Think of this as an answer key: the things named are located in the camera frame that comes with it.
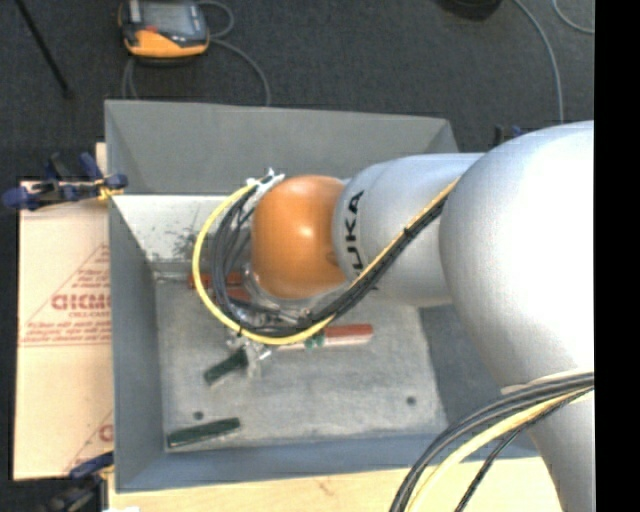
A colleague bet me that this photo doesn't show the dark green block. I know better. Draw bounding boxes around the dark green block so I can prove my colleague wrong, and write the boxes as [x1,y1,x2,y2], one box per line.
[203,348,250,386]
[165,417,242,449]

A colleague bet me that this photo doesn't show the red-brown flat block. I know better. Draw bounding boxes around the red-brown flat block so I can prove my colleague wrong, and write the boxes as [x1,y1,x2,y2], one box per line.
[187,271,253,303]
[276,323,375,352]

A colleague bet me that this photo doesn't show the grey metal bin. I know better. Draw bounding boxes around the grey metal bin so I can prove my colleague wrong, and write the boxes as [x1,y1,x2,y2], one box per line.
[103,99,544,495]

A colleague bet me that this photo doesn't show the brown cardboard board red print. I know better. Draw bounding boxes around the brown cardboard board red print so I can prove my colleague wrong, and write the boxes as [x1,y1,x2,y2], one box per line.
[11,141,116,482]

